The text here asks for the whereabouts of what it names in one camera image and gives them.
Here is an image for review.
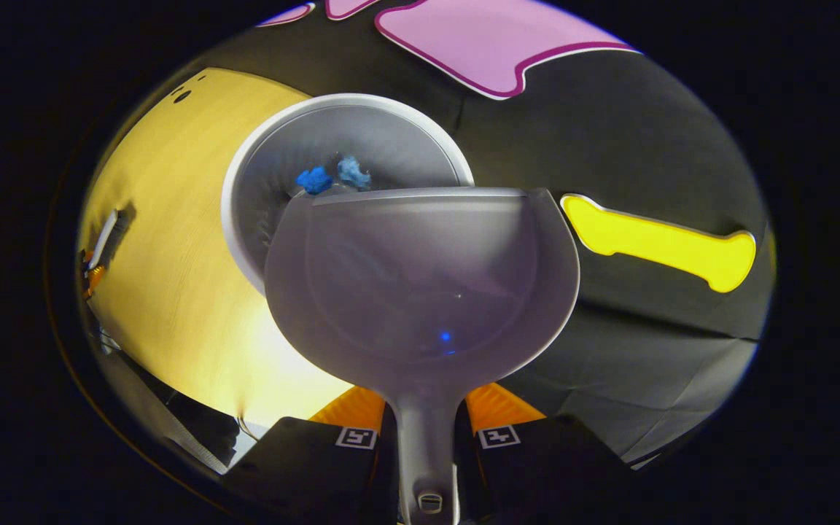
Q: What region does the grey plastic dustpan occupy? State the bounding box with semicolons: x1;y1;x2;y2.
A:
265;187;581;525

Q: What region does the black backdrop cloth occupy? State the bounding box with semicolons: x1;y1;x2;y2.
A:
194;0;778;467

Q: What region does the grey ribbed garbage bin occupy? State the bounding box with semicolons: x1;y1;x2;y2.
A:
221;93;475;296

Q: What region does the dark blue paper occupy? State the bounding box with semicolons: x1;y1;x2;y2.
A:
296;166;333;195

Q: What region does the small grey broom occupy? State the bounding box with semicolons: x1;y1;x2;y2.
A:
90;209;133;271

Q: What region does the light blue paper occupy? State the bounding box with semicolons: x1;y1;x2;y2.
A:
338;155;372;190

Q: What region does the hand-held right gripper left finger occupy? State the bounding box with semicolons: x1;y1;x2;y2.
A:
223;385;399;525

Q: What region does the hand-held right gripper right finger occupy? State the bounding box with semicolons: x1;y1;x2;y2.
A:
455;383;639;525

